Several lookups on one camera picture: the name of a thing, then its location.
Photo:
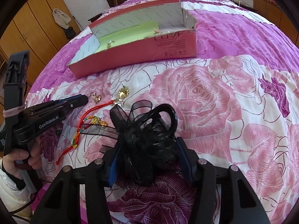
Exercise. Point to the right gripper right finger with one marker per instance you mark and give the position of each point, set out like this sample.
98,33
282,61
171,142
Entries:
187,160

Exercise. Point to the beige hanging bag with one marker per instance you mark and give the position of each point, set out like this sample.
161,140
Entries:
61,18

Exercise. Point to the pink cardboard box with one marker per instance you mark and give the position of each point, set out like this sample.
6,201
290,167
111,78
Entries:
168,14

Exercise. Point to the pink crystal hair clip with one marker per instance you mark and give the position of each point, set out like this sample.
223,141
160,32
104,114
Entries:
168,30

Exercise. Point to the red cord gold pendant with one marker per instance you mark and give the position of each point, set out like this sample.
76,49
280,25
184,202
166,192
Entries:
122,94

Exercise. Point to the black ribbon hair accessory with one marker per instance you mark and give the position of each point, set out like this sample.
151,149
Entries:
146,137

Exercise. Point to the orange wooden wardrobe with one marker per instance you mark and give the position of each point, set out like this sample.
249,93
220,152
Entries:
34,29

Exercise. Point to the pink floral bedspread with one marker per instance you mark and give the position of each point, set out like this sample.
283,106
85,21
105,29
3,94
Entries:
236,101

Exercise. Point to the person's left hand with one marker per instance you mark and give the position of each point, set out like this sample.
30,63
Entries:
8,162

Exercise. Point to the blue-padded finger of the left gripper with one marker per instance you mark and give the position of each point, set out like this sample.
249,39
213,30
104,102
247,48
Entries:
70,102

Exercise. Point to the light green paper liner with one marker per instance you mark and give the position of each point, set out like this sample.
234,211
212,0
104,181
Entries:
128,35

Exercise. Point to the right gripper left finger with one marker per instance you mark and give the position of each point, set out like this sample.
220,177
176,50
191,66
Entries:
111,158

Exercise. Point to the wooden dresser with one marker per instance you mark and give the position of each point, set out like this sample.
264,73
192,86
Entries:
275,15

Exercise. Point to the small gold earring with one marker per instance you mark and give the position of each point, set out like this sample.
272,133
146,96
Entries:
110,43

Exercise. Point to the black hanging bag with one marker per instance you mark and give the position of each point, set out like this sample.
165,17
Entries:
69,33

